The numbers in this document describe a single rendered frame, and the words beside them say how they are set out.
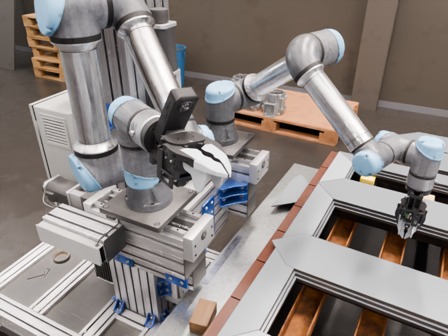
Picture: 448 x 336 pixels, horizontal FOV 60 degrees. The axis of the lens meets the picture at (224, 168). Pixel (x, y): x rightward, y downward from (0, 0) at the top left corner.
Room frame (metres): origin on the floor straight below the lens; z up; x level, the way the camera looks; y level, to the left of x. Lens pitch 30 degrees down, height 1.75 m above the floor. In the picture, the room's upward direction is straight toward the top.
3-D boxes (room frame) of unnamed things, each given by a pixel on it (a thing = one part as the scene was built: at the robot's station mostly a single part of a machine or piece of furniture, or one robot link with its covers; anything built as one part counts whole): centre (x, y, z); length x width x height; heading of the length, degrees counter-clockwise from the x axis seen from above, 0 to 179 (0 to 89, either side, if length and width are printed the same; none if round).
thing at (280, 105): (4.18, -0.69, 0.20); 1.47 x 0.98 x 0.40; 63
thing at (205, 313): (0.85, 0.07, 0.70); 0.10 x 0.06 x 0.05; 163
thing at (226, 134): (1.48, 0.02, 1.09); 0.15 x 0.15 x 0.10
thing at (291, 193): (1.58, -0.36, 0.70); 0.39 x 0.12 x 0.04; 151
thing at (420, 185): (1.00, -0.59, 1.13); 0.08 x 0.08 x 0.05
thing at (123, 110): (0.74, 0.18, 1.43); 0.11 x 0.08 x 0.09; 37
